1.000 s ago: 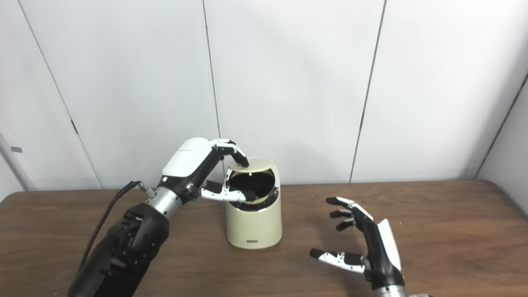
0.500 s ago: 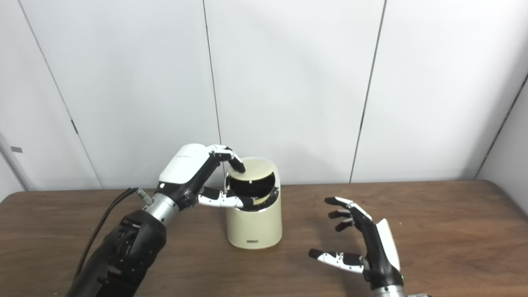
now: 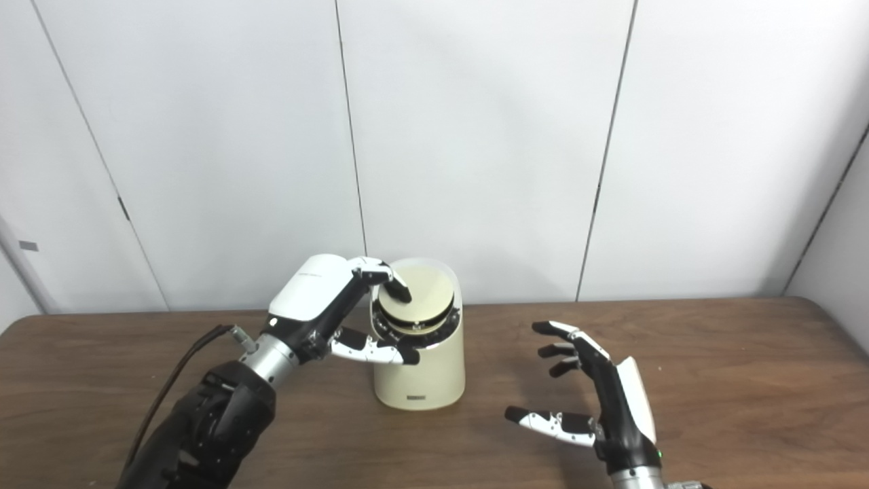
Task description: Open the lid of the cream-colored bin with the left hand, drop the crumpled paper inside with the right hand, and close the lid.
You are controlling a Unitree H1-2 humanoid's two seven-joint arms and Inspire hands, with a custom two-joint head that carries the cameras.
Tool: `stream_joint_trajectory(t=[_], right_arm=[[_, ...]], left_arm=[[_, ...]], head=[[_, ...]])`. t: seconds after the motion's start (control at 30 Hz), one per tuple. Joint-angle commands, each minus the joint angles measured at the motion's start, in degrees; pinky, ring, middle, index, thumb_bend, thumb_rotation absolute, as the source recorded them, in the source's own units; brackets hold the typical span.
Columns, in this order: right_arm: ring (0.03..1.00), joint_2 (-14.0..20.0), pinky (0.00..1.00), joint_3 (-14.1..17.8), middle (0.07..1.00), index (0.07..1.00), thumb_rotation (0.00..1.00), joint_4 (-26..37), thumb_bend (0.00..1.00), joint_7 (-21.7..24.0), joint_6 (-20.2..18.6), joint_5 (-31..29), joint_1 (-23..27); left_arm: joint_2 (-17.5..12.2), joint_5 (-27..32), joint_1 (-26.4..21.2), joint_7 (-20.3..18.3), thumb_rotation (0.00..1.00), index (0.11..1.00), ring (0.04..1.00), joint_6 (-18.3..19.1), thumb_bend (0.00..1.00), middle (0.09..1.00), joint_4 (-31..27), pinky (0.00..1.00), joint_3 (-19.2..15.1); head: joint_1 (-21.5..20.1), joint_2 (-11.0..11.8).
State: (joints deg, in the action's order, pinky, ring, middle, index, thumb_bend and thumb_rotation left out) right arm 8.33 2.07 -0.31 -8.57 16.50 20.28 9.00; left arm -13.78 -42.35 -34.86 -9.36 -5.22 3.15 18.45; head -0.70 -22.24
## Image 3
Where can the cream-colored trash bin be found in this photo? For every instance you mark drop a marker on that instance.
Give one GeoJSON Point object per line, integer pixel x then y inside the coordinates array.
{"type": "Point", "coordinates": [424, 373]}

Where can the small grey wall label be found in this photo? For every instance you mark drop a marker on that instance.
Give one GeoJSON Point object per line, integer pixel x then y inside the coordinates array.
{"type": "Point", "coordinates": [28, 246]}

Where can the round cream bin lid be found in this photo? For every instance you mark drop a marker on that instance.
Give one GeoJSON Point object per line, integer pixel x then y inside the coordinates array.
{"type": "Point", "coordinates": [428, 292]}

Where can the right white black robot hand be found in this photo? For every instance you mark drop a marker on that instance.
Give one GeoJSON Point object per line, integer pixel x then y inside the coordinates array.
{"type": "Point", "coordinates": [621, 407]}

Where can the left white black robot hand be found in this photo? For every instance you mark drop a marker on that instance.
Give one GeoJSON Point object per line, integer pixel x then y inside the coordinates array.
{"type": "Point", "coordinates": [309, 292]}

